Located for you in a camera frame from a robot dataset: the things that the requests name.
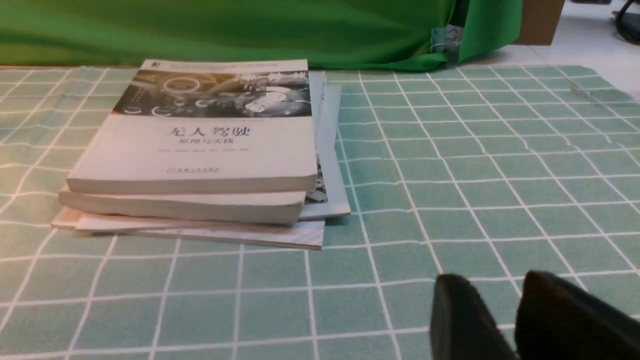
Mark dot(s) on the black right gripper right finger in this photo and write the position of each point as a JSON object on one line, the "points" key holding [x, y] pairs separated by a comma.
{"points": [[557, 320]]}

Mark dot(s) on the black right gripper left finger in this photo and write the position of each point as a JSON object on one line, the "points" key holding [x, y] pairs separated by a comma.
{"points": [[461, 326]]}

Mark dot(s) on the green checked tablecloth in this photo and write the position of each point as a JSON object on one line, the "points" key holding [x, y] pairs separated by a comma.
{"points": [[487, 172]]}

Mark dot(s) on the bottom white booklet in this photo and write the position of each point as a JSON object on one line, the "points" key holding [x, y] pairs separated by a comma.
{"points": [[301, 235]]}

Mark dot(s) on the grey thin book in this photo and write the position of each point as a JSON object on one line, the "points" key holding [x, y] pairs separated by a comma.
{"points": [[329, 198]]}

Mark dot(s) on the white book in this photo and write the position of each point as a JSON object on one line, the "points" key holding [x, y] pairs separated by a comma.
{"points": [[205, 128], [261, 208]]}

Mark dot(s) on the brown cardboard box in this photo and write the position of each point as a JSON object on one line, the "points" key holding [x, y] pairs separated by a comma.
{"points": [[539, 22]]}

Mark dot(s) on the top white book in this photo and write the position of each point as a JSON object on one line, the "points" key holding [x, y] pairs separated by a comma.
{"points": [[205, 128]]}

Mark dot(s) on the green backdrop cloth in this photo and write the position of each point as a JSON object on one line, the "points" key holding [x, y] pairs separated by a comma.
{"points": [[382, 35]]}

